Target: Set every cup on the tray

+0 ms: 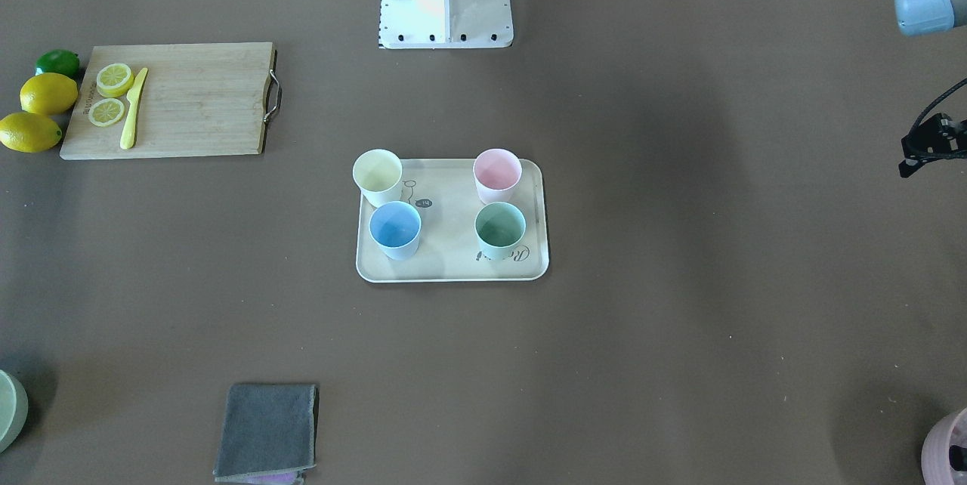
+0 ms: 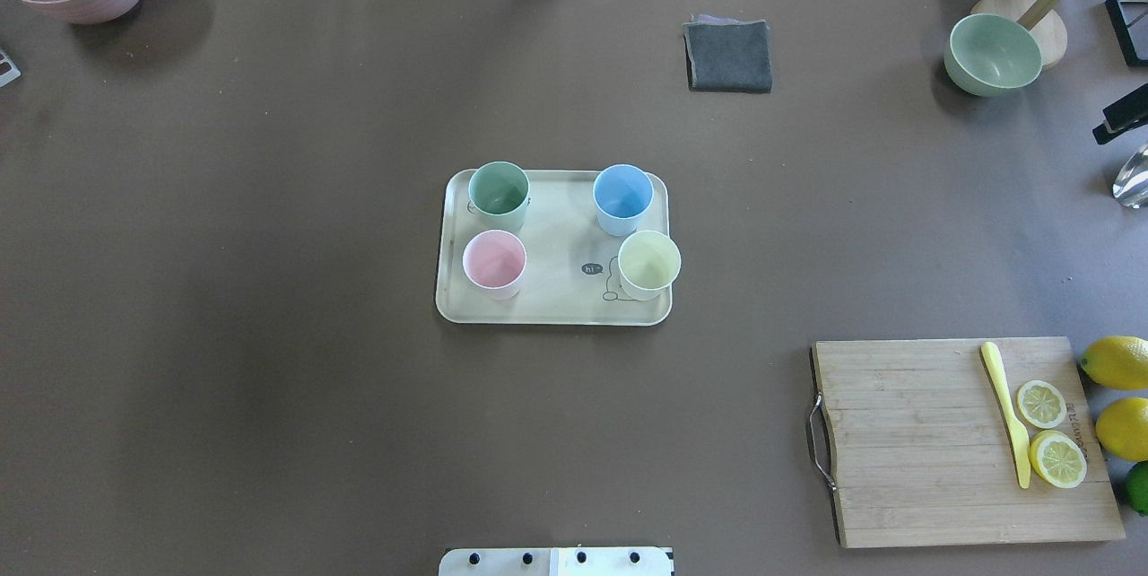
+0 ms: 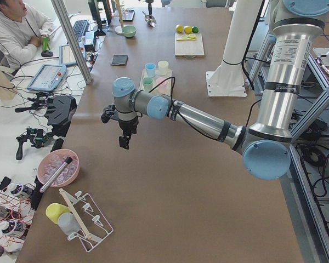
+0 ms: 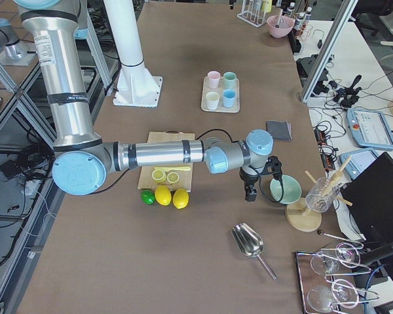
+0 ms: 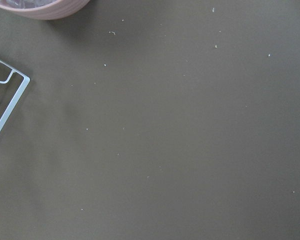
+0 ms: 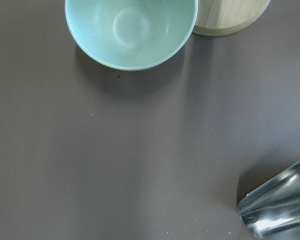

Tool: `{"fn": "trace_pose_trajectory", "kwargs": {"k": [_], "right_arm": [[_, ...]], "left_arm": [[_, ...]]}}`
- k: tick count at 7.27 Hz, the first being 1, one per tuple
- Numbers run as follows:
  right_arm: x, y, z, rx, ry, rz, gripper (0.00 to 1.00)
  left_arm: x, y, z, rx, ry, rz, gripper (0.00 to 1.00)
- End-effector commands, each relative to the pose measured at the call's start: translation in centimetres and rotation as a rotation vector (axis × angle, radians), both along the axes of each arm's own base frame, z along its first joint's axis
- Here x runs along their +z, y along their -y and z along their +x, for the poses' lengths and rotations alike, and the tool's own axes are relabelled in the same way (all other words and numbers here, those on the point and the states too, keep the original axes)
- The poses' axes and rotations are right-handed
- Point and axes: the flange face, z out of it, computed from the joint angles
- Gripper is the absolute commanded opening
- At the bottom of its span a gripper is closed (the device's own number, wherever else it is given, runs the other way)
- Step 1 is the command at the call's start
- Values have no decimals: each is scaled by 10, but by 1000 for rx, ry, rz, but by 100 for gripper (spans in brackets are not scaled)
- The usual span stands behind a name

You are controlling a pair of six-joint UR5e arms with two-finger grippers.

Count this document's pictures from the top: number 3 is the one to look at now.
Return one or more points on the light blue cup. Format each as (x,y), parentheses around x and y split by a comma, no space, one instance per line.
(150,69)

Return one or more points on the black keyboard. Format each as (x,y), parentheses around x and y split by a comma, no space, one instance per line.
(79,28)

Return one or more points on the white wire cup rack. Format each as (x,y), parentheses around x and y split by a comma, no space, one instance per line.
(95,227)

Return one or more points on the mint green cup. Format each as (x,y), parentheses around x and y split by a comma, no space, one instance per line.
(147,83)

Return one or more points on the metal ice scoop handle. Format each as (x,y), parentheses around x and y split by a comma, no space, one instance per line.
(49,182)

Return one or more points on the whole yellow lemon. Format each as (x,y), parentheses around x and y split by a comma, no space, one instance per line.
(179,28)

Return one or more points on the yellow knife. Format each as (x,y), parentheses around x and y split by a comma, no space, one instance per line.
(185,39)

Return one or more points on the green lime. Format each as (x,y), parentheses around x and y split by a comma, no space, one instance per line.
(195,29)

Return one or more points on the grey folded cloth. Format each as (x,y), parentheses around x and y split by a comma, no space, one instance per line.
(119,60)

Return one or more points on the pink ice bowl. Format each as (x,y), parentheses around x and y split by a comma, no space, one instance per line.
(53,161)

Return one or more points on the grey cup on rack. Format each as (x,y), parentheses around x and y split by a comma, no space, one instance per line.
(68,223)

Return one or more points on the wooden cutting board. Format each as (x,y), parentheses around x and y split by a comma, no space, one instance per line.
(189,49)

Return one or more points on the wooden stand pole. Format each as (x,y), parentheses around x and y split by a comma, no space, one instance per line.
(120,14)

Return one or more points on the metal scoop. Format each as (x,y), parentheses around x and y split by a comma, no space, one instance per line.
(151,21)

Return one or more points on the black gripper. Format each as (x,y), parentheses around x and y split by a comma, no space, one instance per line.
(127,126)

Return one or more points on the black stand cover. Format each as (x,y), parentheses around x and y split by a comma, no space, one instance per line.
(61,110)

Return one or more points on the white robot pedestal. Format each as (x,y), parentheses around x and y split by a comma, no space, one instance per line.
(228,78)

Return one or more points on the cream yellow cup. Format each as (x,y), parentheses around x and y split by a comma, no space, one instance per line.
(163,67)

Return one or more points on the yellow cup on rack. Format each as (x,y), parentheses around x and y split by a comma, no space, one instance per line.
(55,210)

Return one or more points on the blue teach pendant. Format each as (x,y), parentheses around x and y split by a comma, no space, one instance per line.
(47,78)

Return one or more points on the pink cup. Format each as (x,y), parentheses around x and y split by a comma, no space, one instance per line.
(161,85)

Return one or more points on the seated person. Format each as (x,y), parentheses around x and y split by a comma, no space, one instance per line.
(21,30)

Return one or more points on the cream rabbit tray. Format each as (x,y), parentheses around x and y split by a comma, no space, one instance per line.
(169,81)

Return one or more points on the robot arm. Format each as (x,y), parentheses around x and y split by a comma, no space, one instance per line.
(266,16)
(164,151)

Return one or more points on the mint green bowl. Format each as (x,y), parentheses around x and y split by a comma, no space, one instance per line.
(129,31)

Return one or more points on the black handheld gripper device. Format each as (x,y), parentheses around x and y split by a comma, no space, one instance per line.
(37,137)

